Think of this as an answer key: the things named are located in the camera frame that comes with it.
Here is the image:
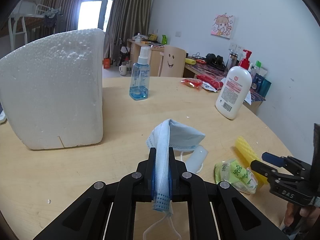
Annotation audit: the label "desk with patterned cloth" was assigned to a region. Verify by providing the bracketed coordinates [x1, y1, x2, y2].
[184, 62, 267, 115]

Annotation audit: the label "cartoon wall poster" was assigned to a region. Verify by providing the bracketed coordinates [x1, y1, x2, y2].
[210, 14, 236, 40]

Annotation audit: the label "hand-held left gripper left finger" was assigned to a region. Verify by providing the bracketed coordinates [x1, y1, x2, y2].
[32, 147, 157, 240]

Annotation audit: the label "black headphones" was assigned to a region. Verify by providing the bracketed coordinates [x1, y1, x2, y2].
[205, 54, 225, 69]

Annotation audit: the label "clear bottle black cap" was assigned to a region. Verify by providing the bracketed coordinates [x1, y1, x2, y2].
[226, 50, 239, 72]

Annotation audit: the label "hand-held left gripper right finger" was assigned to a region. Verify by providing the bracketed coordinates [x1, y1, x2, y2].
[169, 147, 290, 240]

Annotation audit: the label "white lotion bottle red pump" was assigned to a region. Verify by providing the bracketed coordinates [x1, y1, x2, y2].
[215, 49, 252, 120]

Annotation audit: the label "brown curtain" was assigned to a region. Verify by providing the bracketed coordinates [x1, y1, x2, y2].
[40, 0, 85, 33]
[104, 0, 153, 59]

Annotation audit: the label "yellow sponge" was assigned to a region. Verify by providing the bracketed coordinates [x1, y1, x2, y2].
[234, 136, 270, 190]

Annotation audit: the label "white foam box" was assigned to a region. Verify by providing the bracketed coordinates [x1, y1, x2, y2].
[0, 29, 105, 151]

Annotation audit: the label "white snack packet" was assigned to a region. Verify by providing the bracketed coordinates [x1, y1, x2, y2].
[201, 82, 218, 92]

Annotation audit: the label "dark hanging clothes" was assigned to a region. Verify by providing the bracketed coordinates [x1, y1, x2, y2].
[42, 15, 58, 29]

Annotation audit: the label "green tissue packet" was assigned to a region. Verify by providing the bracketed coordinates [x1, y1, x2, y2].
[214, 158, 258, 194]

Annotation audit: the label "person's right hand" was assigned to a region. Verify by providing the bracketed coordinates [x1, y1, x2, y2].
[284, 201, 320, 233]

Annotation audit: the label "blue spray bottle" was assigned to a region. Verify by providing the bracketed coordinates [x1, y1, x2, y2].
[129, 46, 151, 101]

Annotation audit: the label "small red snack packet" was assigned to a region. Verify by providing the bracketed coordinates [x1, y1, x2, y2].
[181, 78, 203, 88]

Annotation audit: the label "wooden desk with drawers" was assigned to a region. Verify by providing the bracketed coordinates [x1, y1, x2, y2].
[127, 39, 165, 77]

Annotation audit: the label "glass balcony door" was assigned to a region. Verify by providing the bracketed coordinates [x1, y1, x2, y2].
[77, 0, 119, 30]

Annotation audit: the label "small grey metal bunk bed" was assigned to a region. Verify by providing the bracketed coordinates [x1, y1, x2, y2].
[9, 4, 62, 53]

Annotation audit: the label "row of toiletry bottles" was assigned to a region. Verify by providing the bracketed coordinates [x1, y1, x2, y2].
[250, 60, 272, 96]

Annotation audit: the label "wooden chair with smiley face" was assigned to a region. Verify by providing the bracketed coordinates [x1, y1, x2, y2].
[157, 45, 186, 78]

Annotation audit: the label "black folding cart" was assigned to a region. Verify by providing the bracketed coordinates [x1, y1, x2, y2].
[117, 39, 130, 65]

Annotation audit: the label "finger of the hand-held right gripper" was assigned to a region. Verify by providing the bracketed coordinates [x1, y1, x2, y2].
[251, 160, 278, 179]
[262, 152, 288, 167]

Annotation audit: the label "large red snack packet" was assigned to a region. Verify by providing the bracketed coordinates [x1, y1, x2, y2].
[197, 74, 224, 89]

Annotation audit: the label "blue disposable face mask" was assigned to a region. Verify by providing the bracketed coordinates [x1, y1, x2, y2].
[142, 119, 206, 240]

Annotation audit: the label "black cables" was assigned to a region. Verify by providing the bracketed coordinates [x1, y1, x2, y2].
[186, 52, 207, 60]

